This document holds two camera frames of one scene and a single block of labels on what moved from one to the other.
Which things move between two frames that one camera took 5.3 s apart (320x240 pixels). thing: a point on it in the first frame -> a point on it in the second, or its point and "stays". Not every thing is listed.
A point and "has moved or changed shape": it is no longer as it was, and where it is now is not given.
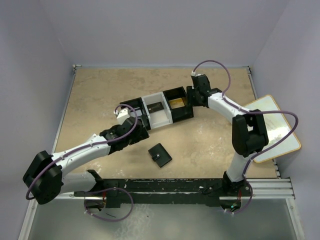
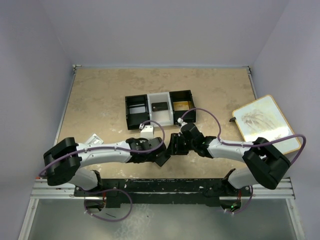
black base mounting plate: (198, 192) stays
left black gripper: (141, 122) -> (155, 153)
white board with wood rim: (277, 127) stays
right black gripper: (191, 95) -> (178, 145)
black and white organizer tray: (161, 109) has moved or changed shape
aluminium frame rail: (272, 188) stays
